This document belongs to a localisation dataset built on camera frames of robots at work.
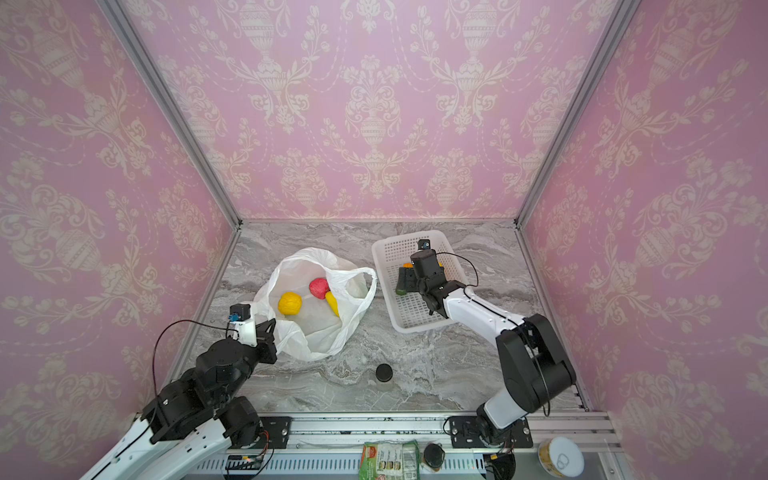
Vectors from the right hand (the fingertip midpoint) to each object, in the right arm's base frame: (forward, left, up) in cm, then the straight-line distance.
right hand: (416, 270), depth 91 cm
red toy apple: (-1, +31, -5) cm, 31 cm away
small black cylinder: (-29, +11, -2) cm, 31 cm away
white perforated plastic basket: (-8, +2, -11) cm, 14 cm away
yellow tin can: (-48, -28, -7) cm, 56 cm away
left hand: (-20, +35, +9) cm, 42 cm away
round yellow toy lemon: (-6, +40, -6) cm, 41 cm away
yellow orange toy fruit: (-7, +26, -6) cm, 28 cm away
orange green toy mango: (-2, +4, -10) cm, 11 cm away
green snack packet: (-47, +10, -10) cm, 49 cm away
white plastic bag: (-3, +32, -10) cm, 34 cm away
